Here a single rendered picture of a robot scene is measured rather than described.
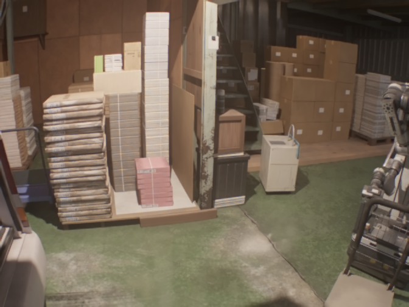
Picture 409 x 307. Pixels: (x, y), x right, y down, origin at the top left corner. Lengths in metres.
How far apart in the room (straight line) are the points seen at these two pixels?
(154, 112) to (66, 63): 4.01
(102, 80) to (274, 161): 1.80
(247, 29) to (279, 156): 4.06
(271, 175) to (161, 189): 1.12
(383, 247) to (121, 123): 2.38
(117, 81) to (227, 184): 1.36
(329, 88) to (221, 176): 2.85
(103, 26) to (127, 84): 3.87
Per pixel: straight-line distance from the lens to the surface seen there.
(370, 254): 2.31
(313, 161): 4.27
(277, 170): 3.13
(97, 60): 2.76
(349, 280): 2.00
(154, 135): 2.88
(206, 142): 2.55
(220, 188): 2.84
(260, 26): 6.82
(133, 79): 2.76
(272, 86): 5.17
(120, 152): 2.89
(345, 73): 5.28
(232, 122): 2.68
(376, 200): 1.74
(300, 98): 4.69
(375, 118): 5.49
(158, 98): 2.81
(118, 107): 2.78
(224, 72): 5.08
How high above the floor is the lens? 1.45
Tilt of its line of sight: 21 degrees down
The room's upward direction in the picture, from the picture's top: 1 degrees clockwise
